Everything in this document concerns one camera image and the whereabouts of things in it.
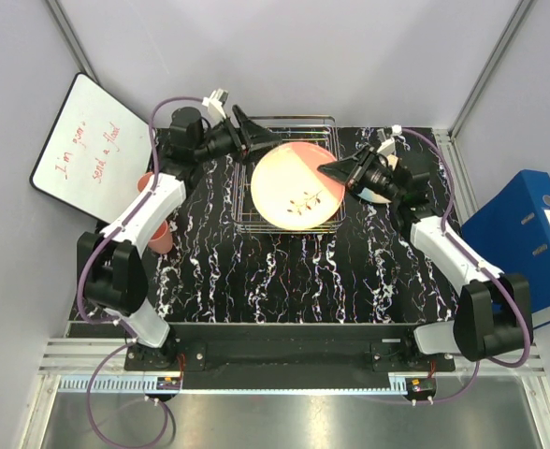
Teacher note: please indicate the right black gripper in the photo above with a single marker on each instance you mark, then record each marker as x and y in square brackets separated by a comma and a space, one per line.
[352, 172]

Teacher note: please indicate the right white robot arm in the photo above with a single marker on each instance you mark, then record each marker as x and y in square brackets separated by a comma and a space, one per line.
[493, 319]

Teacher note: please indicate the light pink plastic cup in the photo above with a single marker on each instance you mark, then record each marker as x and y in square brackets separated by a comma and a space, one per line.
[161, 241]

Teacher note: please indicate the pink rimmed ceramic plate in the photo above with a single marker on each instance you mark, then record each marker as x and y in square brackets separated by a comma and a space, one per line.
[290, 193]

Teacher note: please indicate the blue ring binder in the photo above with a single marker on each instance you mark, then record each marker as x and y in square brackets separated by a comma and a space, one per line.
[512, 231]

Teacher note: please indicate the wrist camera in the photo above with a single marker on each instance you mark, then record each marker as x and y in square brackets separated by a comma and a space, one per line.
[214, 103]
[388, 137]

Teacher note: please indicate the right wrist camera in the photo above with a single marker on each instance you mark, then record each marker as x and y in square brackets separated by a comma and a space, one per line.
[388, 137]

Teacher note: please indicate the white slotted cable duct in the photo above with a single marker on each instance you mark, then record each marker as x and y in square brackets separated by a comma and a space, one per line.
[129, 384]

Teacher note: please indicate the metal wire dish rack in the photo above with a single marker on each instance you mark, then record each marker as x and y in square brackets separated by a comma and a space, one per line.
[320, 130]

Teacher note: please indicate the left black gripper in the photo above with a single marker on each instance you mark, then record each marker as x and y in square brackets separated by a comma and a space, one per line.
[251, 136]

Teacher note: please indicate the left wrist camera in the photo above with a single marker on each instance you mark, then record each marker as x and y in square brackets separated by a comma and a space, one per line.
[214, 103]

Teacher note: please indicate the cream and blue plate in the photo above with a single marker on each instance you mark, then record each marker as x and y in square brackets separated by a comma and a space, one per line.
[368, 195]

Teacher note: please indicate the salmon pink plastic cup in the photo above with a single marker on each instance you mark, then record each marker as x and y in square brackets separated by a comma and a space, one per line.
[143, 181]

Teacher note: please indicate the white dry erase board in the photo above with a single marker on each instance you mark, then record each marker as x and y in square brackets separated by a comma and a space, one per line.
[95, 153]

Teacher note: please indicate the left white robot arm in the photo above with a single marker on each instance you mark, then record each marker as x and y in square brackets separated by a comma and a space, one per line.
[110, 271]

